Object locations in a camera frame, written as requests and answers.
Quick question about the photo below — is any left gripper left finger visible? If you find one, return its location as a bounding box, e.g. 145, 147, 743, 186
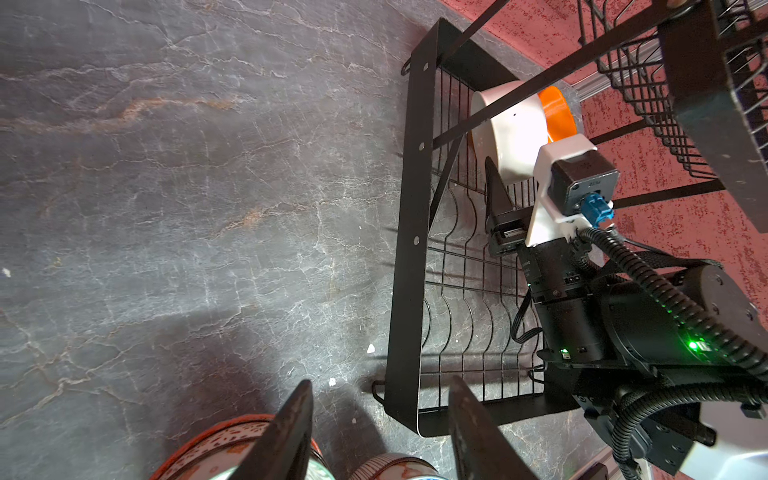
230, 380, 313, 480

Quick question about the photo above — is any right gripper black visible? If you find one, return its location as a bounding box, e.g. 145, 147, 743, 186
485, 156, 600, 303

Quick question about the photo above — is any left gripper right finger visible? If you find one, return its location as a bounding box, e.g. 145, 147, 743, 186
448, 376, 537, 480

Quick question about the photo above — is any white pink bowl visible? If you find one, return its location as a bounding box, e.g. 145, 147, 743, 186
471, 94, 549, 185

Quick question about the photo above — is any green patterned ceramic bowl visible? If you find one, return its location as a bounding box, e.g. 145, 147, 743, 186
151, 414, 334, 479

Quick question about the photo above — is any orange plastic bowl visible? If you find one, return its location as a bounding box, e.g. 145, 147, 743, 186
538, 86, 579, 143

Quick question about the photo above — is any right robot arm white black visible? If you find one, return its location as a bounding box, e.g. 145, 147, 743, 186
485, 150, 767, 479

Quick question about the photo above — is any right corner aluminium profile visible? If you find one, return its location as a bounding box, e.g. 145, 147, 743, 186
572, 72, 631, 101

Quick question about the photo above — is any black wire dish rack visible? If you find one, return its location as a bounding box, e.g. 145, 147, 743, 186
372, 1, 767, 437

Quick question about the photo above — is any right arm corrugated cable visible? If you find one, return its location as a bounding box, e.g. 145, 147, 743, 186
575, 226, 768, 480

